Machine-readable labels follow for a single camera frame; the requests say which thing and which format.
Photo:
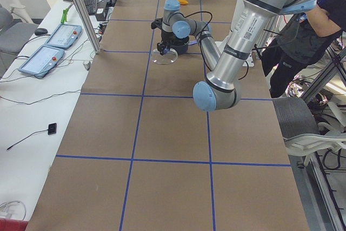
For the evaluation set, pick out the person in dark clothes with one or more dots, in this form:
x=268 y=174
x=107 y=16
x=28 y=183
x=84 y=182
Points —
x=302 y=42

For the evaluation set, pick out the grey mesh office chair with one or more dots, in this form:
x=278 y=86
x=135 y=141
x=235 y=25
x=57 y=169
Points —
x=301 y=133

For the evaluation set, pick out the black computer mouse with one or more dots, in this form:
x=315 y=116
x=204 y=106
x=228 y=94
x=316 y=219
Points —
x=40 y=31

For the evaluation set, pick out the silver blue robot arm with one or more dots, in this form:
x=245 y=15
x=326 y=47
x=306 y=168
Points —
x=220 y=89

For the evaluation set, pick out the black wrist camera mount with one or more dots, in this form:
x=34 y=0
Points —
x=157 y=23

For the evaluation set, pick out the small black box device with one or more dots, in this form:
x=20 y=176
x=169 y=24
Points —
x=52 y=128

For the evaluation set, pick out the black keyboard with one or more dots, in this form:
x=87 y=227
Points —
x=91 y=6

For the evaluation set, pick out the lower teach pendant tablet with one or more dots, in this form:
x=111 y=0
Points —
x=42 y=61

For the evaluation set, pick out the upper teach pendant tablet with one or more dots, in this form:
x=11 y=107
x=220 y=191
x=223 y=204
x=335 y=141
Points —
x=64 y=36

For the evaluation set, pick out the teach pendant tablet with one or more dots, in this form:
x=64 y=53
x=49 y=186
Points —
x=42 y=61
x=64 y=36

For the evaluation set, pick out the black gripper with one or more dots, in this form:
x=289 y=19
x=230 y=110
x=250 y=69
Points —
x=165 y=38

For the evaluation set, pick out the glass pot lid blue knob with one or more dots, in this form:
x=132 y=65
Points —
x=168 y=56

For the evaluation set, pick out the aluminium frame post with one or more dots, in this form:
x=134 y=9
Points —
x=88 y=27

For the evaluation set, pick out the green clamp tool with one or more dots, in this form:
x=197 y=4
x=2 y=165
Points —
x=64 y=16

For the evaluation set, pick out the yellow toy corn cob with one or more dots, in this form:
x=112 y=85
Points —
x=183 y=2

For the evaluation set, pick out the dark blue saucepan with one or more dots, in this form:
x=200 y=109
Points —
x=181 y=45

